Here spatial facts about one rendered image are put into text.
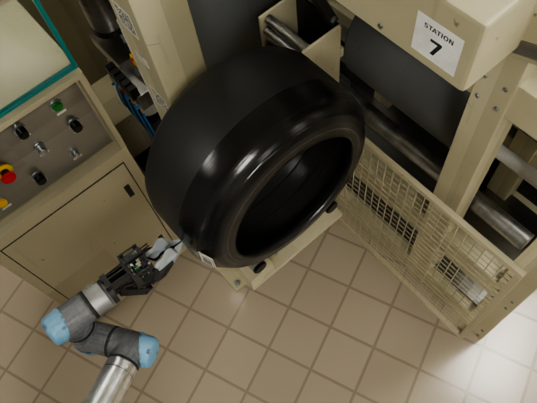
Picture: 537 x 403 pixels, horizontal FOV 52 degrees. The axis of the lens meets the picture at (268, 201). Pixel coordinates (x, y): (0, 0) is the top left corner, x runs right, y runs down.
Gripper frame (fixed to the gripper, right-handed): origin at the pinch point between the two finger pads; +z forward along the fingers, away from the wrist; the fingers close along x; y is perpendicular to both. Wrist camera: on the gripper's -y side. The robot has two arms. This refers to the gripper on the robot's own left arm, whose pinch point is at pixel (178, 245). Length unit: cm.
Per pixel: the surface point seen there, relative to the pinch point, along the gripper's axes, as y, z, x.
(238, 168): 29.2, 14.6, -8.1
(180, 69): 23.9, 24.1, 26.7
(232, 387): -114, -1, -12
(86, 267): -72, -20, 51
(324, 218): -28, 45, -8
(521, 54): 56, 54, -36
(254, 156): 30.6, 18.4, -8.7
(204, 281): -112, 18, 33
